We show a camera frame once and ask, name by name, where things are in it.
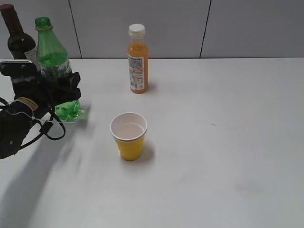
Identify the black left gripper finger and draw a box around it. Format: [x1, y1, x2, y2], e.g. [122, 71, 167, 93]
[53, 72, 81, 105]

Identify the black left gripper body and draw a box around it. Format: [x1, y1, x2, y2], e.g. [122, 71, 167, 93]
[11, 76, 62, 119]

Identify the green sprite bottle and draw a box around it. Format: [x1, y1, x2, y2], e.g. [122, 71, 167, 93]
[35, 17, 90, 122]

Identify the yellow paper cup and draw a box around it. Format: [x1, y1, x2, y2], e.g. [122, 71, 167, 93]
[110, 112, 148, 161]

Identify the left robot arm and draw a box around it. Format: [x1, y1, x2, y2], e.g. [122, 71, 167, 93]
[0, 72, 81, 159]

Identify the dark red wine bottle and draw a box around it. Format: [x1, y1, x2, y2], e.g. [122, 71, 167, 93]
[0, 4, 37, 63]

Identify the orange juice bottle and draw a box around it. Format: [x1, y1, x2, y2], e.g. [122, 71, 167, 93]
[128, 24, 149, 94]

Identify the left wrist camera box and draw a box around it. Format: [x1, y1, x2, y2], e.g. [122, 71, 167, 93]
[0, 59, 39, 84]

